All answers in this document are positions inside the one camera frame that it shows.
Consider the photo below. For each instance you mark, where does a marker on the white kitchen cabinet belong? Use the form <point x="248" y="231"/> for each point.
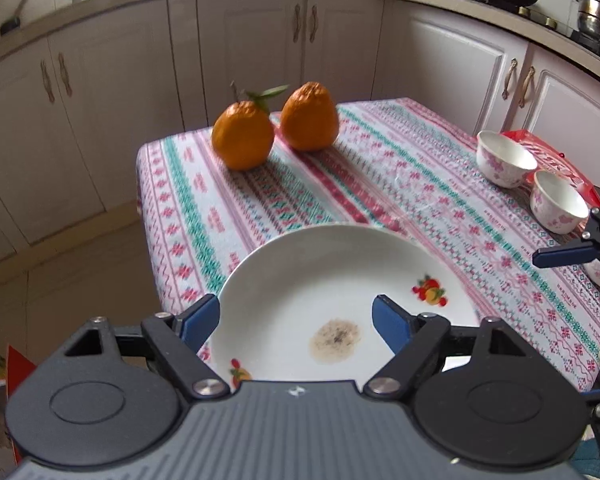
<point x="250" y="50"/>

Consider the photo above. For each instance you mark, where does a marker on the small black pot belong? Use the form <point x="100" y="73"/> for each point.
<point x="11" y="24"/>

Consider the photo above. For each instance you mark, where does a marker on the patterned red green tablecloth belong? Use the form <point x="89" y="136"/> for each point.
<point x="380" y="185"/>

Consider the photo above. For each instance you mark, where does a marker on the red plastic tray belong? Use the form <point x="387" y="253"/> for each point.
<point x="555" y="157"/>

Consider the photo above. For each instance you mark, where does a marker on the white plate with fruit print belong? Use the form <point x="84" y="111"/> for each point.
<point x="320" y="280"/>

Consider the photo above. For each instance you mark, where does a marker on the bumpy orange without leaf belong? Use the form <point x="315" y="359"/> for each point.
<point x="310" y="117"/>

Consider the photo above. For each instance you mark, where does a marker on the orange with green leaf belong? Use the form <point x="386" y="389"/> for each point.
<point x="242" y="135"/>

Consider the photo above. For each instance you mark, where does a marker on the red cardboard box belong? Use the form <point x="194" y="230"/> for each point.
<point x="0" y="410"/>

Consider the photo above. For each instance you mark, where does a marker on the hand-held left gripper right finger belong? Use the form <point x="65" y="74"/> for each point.
<point x="391" y="321"/>

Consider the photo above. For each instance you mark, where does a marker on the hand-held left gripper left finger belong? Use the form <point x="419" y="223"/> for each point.
<point x="200" y="321"/>

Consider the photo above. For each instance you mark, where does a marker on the gas stove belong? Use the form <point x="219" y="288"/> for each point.
<point x="555" y="20"/>

